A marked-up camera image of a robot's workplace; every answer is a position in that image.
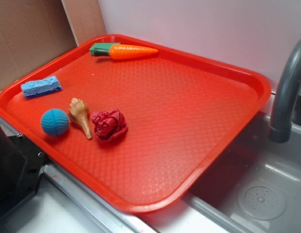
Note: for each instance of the blue textured ball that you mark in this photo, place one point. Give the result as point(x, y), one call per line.
point(54, 122)

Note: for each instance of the gray toy sink basin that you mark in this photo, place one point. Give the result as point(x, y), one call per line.
point(253, 187)

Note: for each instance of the orange toy carrot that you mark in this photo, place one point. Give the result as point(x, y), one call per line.
point(118, 51)

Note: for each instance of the tan conch seashell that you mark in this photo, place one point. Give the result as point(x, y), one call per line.
point(78, 114)

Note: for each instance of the red plastic tray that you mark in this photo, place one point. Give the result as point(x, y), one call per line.
point(182, 111)

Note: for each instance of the blue sponge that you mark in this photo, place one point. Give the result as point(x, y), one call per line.
point(33, 89)

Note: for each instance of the crumpled red cloth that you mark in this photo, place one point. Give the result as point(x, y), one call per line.
point(109, 125)

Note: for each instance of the gray sink faucet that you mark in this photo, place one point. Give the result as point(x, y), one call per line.
point(286, 107)

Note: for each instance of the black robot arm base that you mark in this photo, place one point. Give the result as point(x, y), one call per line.
point(21, 167)

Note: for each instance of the brown cardboard panel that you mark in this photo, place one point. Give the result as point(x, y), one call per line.
point(34, 32)

